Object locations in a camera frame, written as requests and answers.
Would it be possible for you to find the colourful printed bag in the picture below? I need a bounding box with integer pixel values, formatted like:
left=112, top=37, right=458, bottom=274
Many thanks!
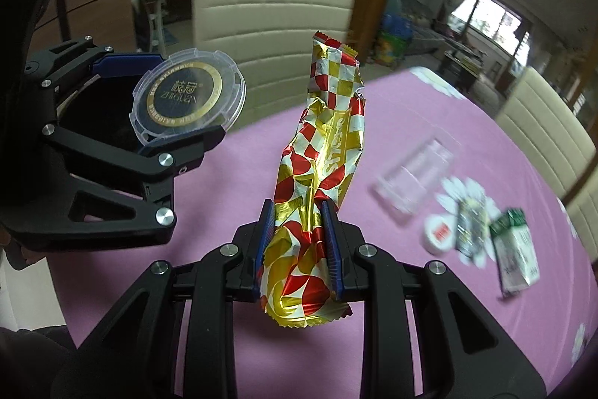
left=374, top=30, right=414, bottom=66

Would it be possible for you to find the barred window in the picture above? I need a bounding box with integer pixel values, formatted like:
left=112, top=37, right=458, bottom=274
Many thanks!
left=451, top=0, right=531, bottom=54

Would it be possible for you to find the silver foil wrapper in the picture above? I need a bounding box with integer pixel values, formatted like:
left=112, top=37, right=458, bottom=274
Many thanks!
left=455, top=198, right=492, bottom=260

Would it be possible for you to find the clear plastic tray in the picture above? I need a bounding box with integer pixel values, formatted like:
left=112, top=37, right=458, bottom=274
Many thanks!
left=373, top=139, right=457, bottom=225

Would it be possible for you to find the white round lid red label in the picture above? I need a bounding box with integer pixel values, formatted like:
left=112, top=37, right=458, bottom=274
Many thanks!
left=423, top=214, right=461, bottom=256

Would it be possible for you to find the cream quilted dining chair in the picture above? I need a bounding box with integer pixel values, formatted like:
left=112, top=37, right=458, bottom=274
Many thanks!
left=495, top=67, right=590, bottom=200
left=564, top=175, right=598, bottom=265
left=191, top=0, right=358, bottom=129

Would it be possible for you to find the grey patterned sofa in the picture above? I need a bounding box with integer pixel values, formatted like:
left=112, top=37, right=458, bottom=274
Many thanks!
left=388, top=0, right=450, bottom=54

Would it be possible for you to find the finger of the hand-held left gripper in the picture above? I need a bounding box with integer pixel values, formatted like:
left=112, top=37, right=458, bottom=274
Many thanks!
left=23, top=37, right=164, bottom=101
left=41, top=121, right=227, bottom=243

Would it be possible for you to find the dark coffee table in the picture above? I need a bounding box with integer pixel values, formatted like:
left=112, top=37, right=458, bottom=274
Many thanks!
left=439, top=38, right=483, bottom=92

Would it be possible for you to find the pink floral tablecloth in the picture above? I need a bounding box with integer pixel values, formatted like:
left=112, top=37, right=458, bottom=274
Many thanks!
left=47, top=67, right=598, bottom=399

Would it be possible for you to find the clear round lid black label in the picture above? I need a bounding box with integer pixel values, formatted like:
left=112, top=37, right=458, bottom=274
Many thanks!
left=130, top=47, right=247, bottom=145

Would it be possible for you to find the blue plastic bag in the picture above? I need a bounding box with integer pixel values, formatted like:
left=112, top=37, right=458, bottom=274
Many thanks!
left=380, top=13, right=412, bottom=35

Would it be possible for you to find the green white milk carton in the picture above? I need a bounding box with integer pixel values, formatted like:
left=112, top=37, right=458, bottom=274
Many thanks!
left=490, top=207, right=541, bottom=298

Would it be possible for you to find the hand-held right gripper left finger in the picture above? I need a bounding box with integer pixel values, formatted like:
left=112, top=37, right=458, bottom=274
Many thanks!
left=77, top=199, right=276, bottom=399

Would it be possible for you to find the red gold checkered snack wrapper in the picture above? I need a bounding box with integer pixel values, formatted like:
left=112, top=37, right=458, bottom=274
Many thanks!
left=256, top=31, right=367, bottom=329

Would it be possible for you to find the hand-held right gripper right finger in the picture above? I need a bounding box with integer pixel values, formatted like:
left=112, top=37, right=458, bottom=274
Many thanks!
left=320, top=199, right=547, bottom=399

